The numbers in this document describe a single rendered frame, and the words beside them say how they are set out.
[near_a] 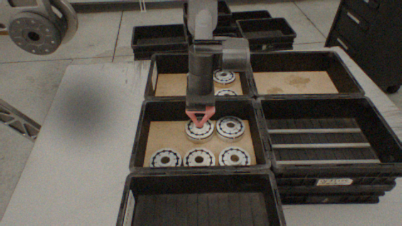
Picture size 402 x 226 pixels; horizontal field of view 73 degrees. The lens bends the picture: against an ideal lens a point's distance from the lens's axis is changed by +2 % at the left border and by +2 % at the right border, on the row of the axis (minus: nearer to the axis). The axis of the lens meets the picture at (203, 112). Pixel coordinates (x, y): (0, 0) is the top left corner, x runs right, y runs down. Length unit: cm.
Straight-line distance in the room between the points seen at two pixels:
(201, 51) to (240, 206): 46
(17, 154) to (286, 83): 189
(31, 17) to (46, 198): 59
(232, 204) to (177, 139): 30
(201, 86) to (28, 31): 62
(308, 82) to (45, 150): 113
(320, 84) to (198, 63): 80
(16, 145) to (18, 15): 153
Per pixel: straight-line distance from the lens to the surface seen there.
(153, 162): 86
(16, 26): 102
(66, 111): 137
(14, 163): 230
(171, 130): 97
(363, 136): 111
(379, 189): 101
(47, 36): 100
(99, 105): 135
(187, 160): 85
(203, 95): 61
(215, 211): 80
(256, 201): 83
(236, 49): 57
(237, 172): 75
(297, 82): 124
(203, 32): 55
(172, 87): 115
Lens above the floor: 155
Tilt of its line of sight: 45 degrees down
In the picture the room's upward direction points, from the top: straight up
